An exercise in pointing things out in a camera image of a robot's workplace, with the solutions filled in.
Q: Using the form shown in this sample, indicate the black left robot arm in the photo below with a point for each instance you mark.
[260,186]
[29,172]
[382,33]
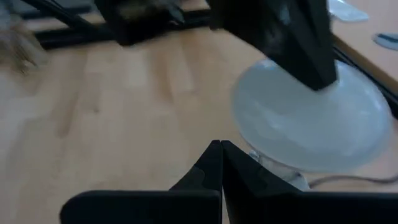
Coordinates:
[140,25]

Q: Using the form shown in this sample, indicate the white flood lightbulb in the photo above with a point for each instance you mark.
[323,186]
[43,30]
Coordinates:
[311,130]

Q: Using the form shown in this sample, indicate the chrome lamp socket base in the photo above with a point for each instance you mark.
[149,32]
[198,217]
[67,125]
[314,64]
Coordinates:
[289,177]

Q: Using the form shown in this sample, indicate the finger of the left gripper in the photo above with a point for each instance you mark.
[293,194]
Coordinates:
[264,28]
[317,46]

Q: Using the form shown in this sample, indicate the grey round desk grommet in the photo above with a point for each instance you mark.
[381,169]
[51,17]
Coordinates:
[387,42]

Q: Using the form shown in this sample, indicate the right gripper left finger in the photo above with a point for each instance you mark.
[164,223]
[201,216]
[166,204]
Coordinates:
[140,208]

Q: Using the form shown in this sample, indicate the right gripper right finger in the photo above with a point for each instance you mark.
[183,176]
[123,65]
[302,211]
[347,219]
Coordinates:
[311,208]

